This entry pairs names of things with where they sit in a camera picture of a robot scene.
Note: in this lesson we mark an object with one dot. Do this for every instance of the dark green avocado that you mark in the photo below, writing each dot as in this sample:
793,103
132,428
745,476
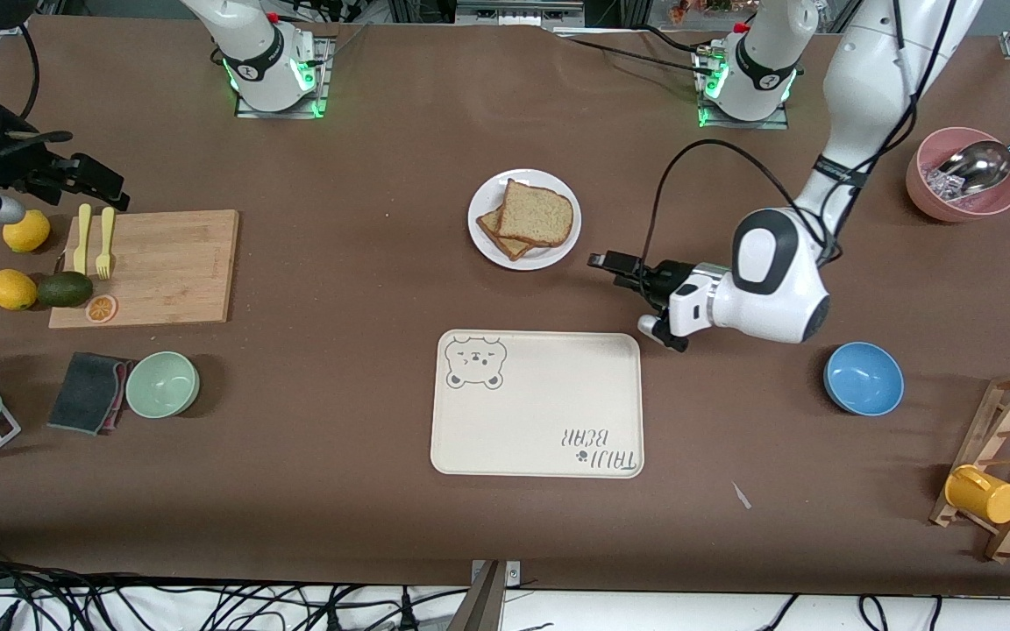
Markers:
65,289

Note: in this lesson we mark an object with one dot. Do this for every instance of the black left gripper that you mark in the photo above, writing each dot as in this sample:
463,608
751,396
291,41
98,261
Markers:
665,274

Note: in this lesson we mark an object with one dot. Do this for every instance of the pale green bowl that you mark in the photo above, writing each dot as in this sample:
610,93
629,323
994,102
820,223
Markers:
163,386

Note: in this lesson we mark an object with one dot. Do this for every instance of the clear plastic ice pieces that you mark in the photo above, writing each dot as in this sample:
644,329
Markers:
943,184

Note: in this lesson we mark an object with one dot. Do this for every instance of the yellow mug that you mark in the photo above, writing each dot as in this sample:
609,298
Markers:
987,499

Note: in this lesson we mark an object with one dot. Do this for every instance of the sandwich top bread slice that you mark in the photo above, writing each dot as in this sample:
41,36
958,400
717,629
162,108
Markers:
536,215

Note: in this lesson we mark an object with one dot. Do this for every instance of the pink bowl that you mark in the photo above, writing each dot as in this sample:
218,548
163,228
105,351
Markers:
987,209

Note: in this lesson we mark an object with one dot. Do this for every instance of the yellow lemon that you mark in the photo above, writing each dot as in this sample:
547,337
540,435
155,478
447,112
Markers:
29,235
12,290

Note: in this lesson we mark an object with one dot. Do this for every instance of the wooden mug rack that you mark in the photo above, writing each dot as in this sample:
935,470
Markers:
999,431

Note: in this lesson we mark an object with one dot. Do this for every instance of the small white tape scrap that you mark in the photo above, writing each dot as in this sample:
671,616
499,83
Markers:
742,496

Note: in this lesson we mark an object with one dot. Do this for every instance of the blue bowl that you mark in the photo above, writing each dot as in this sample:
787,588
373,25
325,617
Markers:
864,379

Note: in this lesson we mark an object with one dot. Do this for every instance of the grey metal table bracket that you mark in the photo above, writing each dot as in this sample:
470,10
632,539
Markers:
483,605

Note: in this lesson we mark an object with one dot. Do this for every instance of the orange slice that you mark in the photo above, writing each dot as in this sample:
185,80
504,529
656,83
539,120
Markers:
102,308

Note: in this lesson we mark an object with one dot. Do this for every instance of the wooden cutting board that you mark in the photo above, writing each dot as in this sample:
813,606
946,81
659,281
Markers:
172,280

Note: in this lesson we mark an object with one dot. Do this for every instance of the metal scoop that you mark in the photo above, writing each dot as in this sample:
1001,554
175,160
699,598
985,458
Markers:
978,166

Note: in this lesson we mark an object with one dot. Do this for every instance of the grey metal equipment box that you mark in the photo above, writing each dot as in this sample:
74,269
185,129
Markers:
518,13

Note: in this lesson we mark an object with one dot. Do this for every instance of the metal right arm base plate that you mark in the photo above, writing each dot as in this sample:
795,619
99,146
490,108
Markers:
323,88

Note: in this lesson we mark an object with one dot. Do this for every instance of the white round plate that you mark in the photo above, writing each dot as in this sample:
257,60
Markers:
558,254

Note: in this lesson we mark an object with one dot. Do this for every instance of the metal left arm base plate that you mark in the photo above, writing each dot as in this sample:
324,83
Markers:
746,124

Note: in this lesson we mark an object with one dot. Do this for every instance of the yellow plastic fork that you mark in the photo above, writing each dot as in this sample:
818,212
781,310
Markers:
105,245

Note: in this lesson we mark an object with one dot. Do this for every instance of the cream bear print tray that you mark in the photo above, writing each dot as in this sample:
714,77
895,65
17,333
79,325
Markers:
540,412

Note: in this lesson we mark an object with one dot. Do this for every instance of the yellow plastic knife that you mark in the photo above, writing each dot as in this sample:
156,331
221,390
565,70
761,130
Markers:
81,237

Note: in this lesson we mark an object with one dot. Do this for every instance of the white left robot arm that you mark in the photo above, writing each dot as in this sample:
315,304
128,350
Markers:
777,298

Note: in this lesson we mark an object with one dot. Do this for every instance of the dark grey folded cloth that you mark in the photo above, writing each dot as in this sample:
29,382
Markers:
84,394

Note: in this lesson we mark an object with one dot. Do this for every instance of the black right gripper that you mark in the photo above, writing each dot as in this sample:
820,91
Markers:
24,172

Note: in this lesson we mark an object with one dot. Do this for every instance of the colourful background items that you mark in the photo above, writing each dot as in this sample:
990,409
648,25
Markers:
698,7

